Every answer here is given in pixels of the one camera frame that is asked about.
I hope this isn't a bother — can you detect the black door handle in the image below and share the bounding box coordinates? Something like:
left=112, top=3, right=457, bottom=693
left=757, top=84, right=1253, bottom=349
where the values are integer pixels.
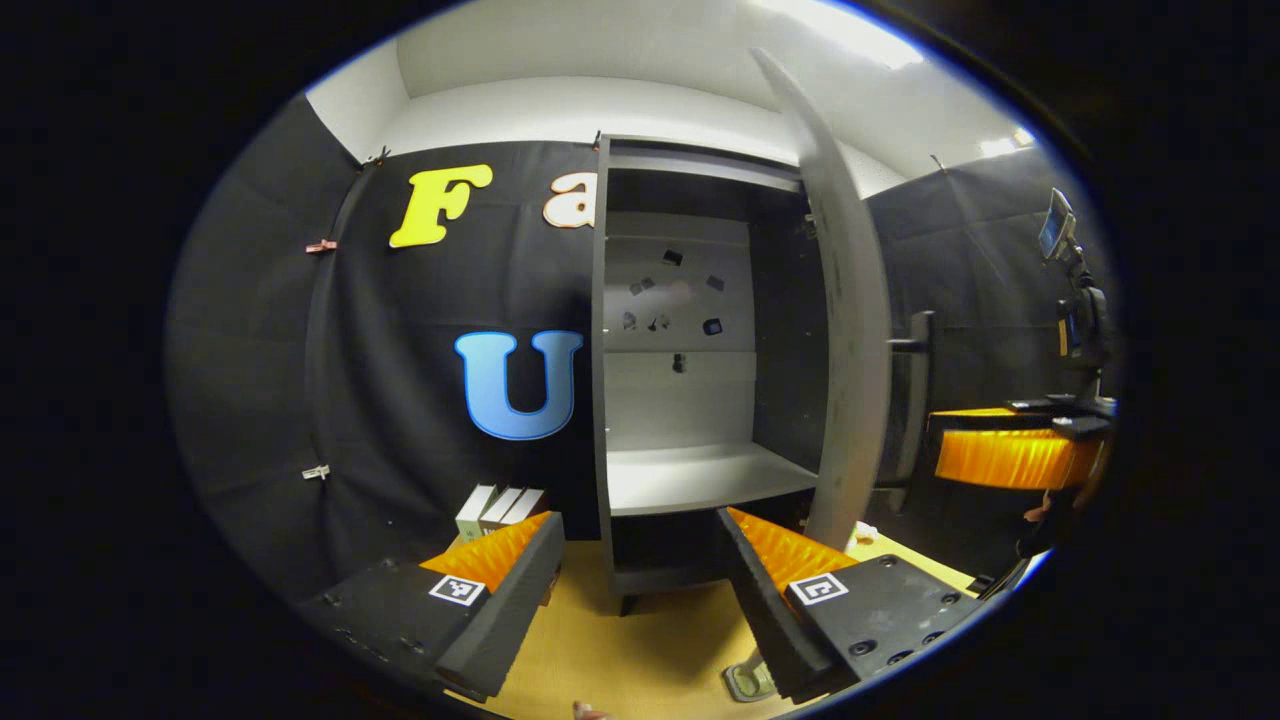
left=885, top=309, right=938, bottom=493

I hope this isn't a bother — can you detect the small ceiling light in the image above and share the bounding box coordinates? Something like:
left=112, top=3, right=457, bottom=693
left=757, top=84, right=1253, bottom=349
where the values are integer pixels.
left=980, top=125, right=1037, bottom=160

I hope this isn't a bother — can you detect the long ceiling light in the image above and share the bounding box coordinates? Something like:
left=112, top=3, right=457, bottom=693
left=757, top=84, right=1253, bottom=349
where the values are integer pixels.
left=760, top=0, right=927, bottom=70

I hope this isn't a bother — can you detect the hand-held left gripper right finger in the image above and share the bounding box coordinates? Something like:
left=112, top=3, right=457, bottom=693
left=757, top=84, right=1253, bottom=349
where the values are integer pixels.
left=713, top=507, right=989, bottom=704

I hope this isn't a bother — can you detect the beige cabinet door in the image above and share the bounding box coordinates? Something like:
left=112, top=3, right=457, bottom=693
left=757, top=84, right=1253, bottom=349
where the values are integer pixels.
left=750, top=47, right=894, bottom=553

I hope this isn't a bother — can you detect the grey cabinet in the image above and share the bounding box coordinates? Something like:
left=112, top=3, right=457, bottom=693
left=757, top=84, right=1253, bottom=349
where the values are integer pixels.
left=590, top=135, right=833, bottom=617

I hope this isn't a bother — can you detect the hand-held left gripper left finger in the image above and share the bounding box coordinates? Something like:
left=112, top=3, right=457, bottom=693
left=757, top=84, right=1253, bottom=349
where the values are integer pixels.
left=298, top=512, right=568, bottom=703

